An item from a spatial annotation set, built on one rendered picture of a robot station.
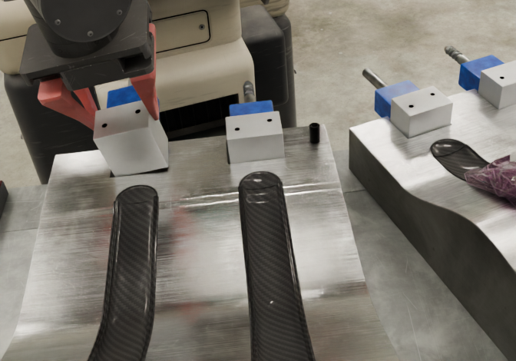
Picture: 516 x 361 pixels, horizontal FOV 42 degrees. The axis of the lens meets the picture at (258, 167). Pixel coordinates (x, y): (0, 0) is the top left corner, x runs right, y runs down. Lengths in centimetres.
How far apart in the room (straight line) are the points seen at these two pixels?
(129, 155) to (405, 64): 194
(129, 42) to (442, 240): 31
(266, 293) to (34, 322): 17
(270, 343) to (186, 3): 57
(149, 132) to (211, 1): 38
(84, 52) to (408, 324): 34
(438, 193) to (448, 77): 181
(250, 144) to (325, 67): 187
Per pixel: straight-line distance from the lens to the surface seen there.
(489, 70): 76
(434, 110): 69
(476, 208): 57
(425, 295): 62
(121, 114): 60
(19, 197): 78
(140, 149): 60
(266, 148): 60
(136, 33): 53
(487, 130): 71
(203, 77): 94
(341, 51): 255
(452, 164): 67
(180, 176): 61
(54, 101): 56
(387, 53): 254
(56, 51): 54
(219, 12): 94
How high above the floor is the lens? 127
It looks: 39 degrees down
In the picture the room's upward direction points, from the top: 6 degrees counter-clockwise
